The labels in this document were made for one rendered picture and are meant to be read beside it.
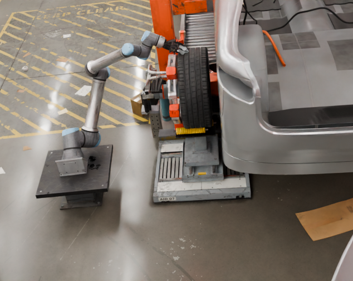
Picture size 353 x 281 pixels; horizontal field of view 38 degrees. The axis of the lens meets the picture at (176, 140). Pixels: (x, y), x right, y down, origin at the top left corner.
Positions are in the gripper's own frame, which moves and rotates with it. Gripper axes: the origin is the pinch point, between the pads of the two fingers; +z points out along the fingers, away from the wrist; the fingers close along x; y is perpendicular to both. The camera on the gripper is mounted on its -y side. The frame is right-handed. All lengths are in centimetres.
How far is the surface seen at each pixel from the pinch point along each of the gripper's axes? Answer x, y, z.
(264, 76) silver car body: 23, 41, 52
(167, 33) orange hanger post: -8.9, -36.8, -15.1
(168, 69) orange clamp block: -10.6, 20.6, -10.3
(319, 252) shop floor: -64, 106, 136
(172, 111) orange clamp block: -35, 36, 3
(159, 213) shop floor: -122, 57, 27
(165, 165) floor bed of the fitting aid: -115, 1, 26
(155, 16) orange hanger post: 1.7, -36.7, -30.2
